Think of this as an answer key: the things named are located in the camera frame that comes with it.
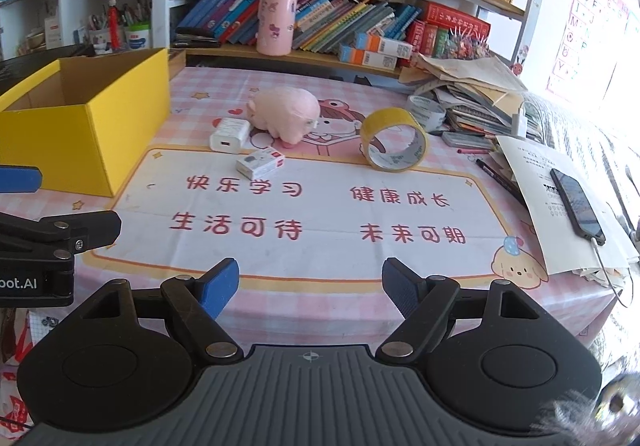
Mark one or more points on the large white charger block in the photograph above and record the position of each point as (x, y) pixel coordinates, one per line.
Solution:
(229, 134)

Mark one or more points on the white box red label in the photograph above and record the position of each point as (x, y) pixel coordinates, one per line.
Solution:
(53, 33)

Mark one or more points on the clear tape roll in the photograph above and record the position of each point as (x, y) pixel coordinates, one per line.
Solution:
(425, 101)

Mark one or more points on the yellow cardboard box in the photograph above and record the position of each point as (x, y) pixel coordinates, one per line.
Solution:
(115, 135)

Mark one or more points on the bunch of pens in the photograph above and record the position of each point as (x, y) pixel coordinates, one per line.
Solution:
(130, 13)

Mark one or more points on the white red plastic bag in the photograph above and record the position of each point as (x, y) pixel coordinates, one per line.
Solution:
(15, 366)

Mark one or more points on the wooden chessboard box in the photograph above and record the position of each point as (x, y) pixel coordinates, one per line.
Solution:
(176, 64)

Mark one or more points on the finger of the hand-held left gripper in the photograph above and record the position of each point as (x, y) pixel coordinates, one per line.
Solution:
(60, 228)
(20, 180)

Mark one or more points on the white jar green lid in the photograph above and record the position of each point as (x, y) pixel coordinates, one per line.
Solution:
(137, 38)

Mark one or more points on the red pencil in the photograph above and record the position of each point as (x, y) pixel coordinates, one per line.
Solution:
(471, 151)

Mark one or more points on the pink pig plush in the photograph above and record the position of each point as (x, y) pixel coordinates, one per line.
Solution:
(285, 113)

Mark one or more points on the grey flat case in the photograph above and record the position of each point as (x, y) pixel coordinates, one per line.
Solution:
(467, 139)

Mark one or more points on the yellow tape roll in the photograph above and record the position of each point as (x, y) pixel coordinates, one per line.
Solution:
(371, 126)

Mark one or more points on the grey fuzzy cloth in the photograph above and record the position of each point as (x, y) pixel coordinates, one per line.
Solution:
(600, 411)

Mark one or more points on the orange white small box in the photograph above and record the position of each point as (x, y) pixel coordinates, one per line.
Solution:
(385, 45)
(367, 58)

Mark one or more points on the small white printed box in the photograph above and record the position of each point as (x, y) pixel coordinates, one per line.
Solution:
(260, 162)

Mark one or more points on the alphabet wall poster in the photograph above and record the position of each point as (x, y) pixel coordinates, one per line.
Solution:
(587, 25)

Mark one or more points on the pink printed cup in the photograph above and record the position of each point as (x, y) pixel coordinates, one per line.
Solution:
(276, 20)

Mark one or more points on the black notebook stack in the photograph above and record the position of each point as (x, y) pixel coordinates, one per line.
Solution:
(195, 39)

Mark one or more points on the black pen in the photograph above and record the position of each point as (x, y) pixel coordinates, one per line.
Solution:
(500, 181)

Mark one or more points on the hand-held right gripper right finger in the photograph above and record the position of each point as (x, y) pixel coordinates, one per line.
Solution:
(400, 283)

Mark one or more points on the pile of papers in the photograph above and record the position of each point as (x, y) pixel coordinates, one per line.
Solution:
(475, 90)

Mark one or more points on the row of colourful books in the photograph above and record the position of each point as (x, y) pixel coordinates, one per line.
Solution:
(330, 20)

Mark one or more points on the pink checkered desktop cloth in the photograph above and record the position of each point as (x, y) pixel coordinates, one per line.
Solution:
(300, 251)

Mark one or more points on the black electronic keyboard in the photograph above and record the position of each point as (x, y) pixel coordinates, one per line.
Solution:
(30, 63)

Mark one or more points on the white paper sheet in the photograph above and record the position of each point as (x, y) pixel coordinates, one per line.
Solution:
(540, 221)

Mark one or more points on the white pen holder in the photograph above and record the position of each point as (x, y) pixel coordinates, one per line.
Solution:
(99, 36)

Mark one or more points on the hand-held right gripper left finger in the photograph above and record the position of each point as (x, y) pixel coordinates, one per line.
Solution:
(220, 283)

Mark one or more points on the black smartphone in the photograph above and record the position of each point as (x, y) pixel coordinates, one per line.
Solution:
(577, 206)

